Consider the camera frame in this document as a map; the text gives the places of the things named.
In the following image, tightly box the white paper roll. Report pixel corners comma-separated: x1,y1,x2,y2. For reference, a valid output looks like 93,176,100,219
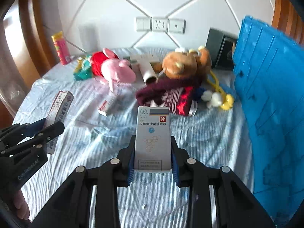
139,60,158,85

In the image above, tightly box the maroon knit hat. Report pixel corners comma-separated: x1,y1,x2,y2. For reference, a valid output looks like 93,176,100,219
135,77,205,117

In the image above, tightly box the black box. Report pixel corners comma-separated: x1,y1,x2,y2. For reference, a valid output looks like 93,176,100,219
205,28,238,71

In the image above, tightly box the small red white box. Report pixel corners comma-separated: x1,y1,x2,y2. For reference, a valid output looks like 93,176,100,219
98,95,122,117

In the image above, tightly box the white wall socket panel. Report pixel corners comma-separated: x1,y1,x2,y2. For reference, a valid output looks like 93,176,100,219
135,16,186,34

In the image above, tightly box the red yellow cylinder can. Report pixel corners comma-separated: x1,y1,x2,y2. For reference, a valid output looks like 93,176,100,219
51,31,72,65

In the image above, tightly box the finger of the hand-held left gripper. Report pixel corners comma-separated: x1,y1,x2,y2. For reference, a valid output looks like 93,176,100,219
0,117,47,146
0,121,65,158

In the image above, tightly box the clear plastic bag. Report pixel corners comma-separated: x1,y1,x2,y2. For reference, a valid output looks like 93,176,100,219
0,76,26,114

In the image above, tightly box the pink pig plush red dress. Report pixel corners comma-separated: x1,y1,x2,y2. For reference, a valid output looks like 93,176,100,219
91,48,136,92

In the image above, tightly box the pink white medicine box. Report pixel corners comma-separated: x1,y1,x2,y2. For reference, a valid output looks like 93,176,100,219
45,90,75,155

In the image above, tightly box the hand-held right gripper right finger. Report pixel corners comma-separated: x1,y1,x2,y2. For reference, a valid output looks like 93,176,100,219
170,135,277,228

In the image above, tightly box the yellow toy with cord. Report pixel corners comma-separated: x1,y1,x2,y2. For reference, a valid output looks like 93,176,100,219
206,71,235,111

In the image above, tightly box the green snack bag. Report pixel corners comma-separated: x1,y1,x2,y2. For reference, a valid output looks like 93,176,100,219
73,56,93,81

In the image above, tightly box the brown bear plush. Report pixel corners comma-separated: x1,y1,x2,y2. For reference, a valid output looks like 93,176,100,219
162,45,212,79

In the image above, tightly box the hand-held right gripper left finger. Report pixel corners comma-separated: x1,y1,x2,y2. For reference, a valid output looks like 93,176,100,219
33,135,137,228

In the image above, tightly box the person's left hand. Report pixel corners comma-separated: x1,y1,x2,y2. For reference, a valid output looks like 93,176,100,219
13,189,30,222

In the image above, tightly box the blue plastic storage bin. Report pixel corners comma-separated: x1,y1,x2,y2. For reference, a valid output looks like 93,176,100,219
232,16,304,222

